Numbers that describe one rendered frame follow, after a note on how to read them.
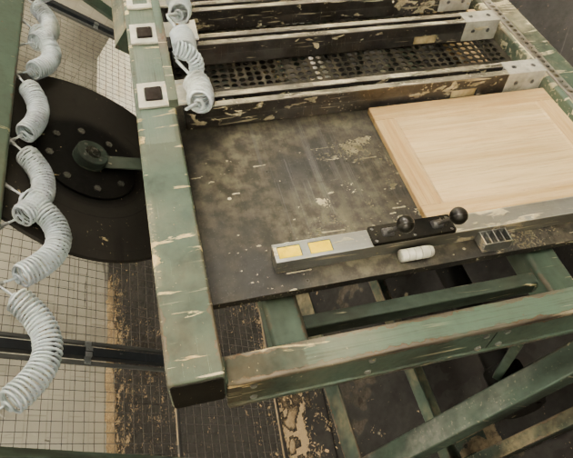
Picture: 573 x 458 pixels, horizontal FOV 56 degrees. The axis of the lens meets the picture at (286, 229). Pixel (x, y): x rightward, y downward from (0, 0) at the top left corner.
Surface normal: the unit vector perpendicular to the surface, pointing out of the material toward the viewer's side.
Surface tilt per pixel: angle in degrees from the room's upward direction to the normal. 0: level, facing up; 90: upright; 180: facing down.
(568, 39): 0
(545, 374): 0
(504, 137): 55
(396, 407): 0
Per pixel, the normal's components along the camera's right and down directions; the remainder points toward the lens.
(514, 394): -0.76, -0.24
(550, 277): 0.06, -0.63
